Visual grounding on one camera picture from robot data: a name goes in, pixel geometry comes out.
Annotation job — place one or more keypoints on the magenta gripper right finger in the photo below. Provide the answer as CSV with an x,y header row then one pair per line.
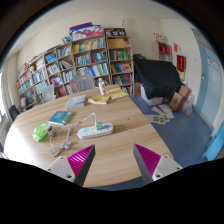
x,y
153,166

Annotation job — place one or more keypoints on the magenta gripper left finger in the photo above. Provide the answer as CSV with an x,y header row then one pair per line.
x,y
75,167

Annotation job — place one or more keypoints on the green white charger plug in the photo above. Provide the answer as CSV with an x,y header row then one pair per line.
x,y
98,125

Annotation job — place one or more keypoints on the white power strip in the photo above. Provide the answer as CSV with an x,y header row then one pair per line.
x,y
93,132

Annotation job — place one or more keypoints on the small brown bottle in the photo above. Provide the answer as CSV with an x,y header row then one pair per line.
x,y
50,130

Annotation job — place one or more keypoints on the green plastic bag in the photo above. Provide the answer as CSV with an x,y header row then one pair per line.
x,y
40,132

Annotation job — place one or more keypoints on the teal book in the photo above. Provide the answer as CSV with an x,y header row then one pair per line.
x,y
60,117

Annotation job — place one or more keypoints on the papers on floor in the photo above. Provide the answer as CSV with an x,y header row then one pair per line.
x,y
161,114

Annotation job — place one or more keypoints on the grey book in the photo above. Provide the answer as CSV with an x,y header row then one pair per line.
x,y
76,102

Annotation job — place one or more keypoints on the brown cardboard box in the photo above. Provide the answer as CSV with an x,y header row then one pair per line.
x,y
179,98

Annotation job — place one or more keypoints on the yellow booklet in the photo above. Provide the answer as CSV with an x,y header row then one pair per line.
x,y
98,99

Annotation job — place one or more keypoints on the white office chair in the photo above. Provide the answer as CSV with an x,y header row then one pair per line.
x,y
48,93

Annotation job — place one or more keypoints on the yellow notebook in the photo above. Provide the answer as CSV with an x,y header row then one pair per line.
x,y
116,93

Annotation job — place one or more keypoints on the blue chair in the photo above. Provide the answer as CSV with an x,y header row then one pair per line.
x,y
13,112

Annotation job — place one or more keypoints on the light blue door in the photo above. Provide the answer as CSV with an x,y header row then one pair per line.
x,y
210,86

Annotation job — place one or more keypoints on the grey mesh office chair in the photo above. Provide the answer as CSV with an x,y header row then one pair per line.
x,y
82,83

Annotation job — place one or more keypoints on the black cloth cover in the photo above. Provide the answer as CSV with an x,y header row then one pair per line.
x,y
159,78

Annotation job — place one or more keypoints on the wooden bookshelf left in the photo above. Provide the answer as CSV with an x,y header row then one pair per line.
x,y
32,79

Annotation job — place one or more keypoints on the wooden bookshelf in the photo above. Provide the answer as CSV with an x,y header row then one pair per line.
x,y
120,58
32,79
74,59

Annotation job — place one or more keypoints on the red hanging banner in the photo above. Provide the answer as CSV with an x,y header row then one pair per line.
x,y
181,63

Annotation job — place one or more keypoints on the wooden bookshelf right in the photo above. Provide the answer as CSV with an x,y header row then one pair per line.
x,y
120,58

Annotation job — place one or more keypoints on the wooden bookshelf centre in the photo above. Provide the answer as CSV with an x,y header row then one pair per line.
x,y
74,59

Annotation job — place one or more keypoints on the colourful boxes atop shelf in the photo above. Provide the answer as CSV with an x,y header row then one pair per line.
x,y
82,31

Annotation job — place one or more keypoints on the black sign atop shelf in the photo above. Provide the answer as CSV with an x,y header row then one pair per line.
x,y
115,32

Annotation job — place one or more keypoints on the small wall shelf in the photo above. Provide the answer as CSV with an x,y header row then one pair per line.
x,y
161,51

